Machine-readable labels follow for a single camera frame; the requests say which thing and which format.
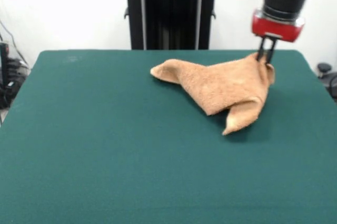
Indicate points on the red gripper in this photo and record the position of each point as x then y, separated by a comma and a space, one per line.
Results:
276, 29

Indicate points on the tan terry cloth towel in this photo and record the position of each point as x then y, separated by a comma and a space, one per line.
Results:
223, 87

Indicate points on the dark green table cloth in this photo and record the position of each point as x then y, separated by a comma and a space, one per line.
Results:
79, 134

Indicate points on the black plug bundle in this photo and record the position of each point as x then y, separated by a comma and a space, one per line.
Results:
17, 67

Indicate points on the black upright device, red light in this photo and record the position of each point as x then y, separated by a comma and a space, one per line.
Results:
4, 76

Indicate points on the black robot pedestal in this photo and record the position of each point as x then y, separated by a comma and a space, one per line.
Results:
171, 13

